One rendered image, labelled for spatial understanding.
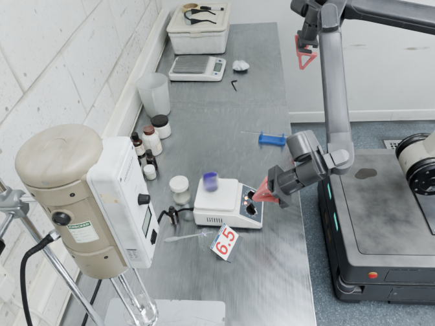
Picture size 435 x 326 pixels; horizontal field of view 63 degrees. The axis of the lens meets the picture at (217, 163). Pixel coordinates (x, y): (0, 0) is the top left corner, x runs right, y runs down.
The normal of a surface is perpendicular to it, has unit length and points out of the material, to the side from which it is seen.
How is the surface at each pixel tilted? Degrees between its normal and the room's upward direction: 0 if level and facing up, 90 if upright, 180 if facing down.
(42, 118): 90
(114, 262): 90
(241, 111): 0
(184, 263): 0
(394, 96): 90
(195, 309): 0
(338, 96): 32
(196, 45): 94
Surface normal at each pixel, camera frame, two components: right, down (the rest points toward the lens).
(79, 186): 0.55, 0.54
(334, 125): -0.31, -0.39
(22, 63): 1.00, -0.01
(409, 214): -0.07, -0.72
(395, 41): -0.07, 0.69
